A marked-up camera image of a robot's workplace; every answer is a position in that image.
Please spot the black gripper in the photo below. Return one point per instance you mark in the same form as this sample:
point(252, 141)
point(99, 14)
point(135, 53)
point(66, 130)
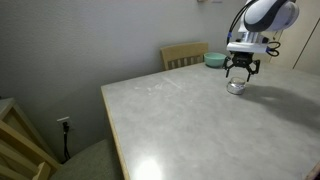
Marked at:
point(244, 60)

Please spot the silver jar lid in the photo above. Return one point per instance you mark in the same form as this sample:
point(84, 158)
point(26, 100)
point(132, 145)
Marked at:
point(237, 80)

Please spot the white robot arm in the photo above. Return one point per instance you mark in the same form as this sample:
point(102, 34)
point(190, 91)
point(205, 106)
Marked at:
point(266, 15)

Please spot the teal bowl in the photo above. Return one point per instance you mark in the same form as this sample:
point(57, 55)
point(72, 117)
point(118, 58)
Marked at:
point(213, 60)

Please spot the light wooden chair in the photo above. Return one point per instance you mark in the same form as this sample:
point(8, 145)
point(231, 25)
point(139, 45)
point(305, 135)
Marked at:
point(183, 51)

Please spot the brown object corner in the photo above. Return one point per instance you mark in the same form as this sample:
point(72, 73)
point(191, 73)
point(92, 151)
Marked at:
point(316, 173)

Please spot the wooden chair with green cushion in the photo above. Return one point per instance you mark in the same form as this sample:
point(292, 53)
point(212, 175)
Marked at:
point(20, 143)

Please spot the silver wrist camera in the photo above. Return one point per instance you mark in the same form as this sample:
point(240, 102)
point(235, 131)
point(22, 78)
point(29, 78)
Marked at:
point(246, 47)

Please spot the white wall outlet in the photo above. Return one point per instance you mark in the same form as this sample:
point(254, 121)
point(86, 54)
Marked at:
point(61, 119)

